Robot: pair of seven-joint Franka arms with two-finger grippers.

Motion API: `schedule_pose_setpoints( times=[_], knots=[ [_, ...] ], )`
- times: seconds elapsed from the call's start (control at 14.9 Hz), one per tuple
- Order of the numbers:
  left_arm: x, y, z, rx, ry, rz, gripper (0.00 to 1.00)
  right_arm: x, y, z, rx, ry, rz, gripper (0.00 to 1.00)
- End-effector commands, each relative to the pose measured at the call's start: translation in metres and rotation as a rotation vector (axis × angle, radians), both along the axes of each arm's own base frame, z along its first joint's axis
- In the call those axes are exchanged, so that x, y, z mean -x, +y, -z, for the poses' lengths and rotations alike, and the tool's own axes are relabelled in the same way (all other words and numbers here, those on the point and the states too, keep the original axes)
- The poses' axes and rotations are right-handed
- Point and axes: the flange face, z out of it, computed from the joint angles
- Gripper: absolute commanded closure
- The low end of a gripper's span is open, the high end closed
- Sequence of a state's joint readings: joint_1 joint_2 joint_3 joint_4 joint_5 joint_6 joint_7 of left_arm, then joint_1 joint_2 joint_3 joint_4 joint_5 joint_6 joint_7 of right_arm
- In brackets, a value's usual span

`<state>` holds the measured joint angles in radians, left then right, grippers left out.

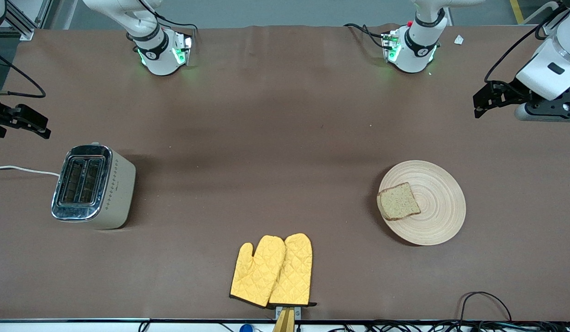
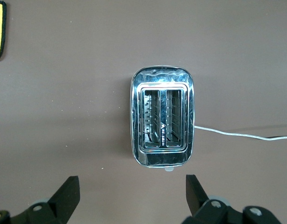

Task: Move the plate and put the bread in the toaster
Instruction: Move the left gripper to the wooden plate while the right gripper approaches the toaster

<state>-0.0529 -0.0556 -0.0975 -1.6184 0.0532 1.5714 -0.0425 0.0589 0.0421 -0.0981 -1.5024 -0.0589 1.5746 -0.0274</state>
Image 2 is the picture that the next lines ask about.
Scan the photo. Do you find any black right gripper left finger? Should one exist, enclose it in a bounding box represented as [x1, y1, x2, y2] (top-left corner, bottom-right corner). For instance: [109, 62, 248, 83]
[0, 176, 80, 224]

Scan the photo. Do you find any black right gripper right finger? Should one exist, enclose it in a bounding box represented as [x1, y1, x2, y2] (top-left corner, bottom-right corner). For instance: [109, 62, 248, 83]
[182, 175, 282, 224]

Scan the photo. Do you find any chrome and beige toaster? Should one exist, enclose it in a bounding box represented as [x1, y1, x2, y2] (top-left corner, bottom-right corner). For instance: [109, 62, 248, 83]
[130, 66, 195, 172]

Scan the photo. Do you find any white toaster power cable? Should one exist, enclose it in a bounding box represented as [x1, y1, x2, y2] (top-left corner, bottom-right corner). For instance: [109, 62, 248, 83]
[194, 125, 287, 141]

